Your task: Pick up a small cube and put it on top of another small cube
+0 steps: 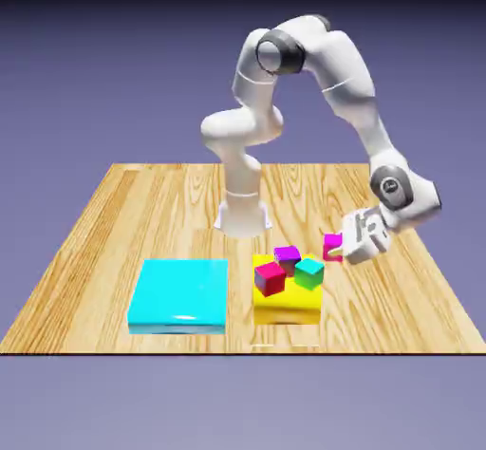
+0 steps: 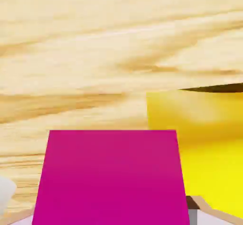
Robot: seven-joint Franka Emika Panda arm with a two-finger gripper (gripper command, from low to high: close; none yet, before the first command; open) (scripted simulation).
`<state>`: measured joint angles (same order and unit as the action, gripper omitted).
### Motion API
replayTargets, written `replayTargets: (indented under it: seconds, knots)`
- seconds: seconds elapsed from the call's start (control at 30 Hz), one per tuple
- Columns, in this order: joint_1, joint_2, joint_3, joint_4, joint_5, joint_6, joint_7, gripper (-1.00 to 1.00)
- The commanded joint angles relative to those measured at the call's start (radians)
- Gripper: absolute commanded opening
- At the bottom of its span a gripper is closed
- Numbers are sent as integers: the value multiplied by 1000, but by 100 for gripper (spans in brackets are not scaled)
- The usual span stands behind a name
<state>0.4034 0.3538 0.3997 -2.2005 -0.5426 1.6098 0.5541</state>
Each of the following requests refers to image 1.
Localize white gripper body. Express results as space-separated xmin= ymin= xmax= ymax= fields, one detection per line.
xmin=341 ymin=208 xmax=393 ymax=266

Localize small pink cube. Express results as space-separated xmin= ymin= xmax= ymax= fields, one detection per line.
xmin=323 ymin=233 xmax=345 ymax=263

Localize small green cube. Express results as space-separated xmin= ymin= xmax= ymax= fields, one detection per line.
xmin=293 ymin=257 xmax=326 ymax=291

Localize small purple cube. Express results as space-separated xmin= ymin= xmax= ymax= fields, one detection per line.
xmin=272 ymin=245 xmax=303 ymax=278

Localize small red cube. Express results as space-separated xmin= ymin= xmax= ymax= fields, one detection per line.
xmin=253 ymin=260 xmax=287 ymax=298

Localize large yellow box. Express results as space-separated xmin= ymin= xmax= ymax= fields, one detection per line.
xmin=252 ymin=253 xmax=325 ymax=327

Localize large cyan box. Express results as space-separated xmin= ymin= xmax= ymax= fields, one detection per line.
xmin=127 ymin=258 xmax=230 ymax=336

